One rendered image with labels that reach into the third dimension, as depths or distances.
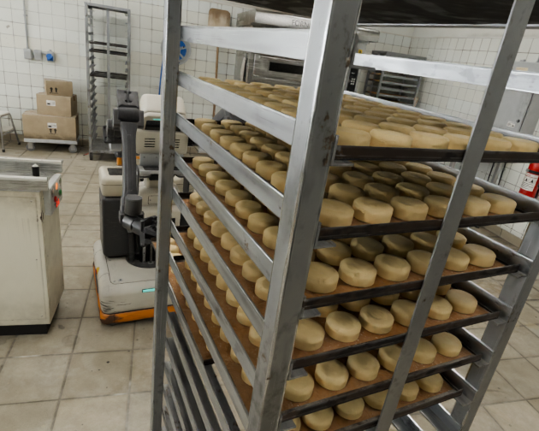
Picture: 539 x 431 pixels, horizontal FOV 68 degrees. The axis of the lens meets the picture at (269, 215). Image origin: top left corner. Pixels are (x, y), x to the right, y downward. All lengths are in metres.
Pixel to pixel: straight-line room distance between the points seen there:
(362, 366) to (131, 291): 1.87
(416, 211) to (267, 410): 0.31
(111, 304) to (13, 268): 0.51
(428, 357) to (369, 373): 0.13
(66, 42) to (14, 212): 4.24
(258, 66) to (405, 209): 4.75
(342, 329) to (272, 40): 0.39
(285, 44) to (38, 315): 2.19
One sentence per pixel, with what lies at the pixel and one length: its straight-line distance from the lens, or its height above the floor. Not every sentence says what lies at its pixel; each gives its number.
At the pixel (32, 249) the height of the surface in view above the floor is 0.54.
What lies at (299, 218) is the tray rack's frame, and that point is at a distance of 0.40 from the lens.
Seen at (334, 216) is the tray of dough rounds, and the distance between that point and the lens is 0.47.
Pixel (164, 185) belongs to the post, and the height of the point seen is 1.25.
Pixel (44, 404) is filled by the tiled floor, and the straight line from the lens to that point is 2.22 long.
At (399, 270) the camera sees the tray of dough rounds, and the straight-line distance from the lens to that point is 0.58.
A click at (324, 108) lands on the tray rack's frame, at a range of 0.38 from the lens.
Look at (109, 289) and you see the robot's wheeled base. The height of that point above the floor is 0.27.
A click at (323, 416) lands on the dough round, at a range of 0.72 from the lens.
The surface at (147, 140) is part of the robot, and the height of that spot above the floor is 1.09.
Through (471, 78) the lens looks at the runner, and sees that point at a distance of 0.83.
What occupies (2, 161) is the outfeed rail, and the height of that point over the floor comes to 0.88.
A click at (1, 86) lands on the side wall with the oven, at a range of 6.48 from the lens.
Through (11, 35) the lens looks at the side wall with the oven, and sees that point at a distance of 6.37.
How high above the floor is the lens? 1.58
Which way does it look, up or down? 22 degrees down
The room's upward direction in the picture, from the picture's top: 8 degrees clockwise
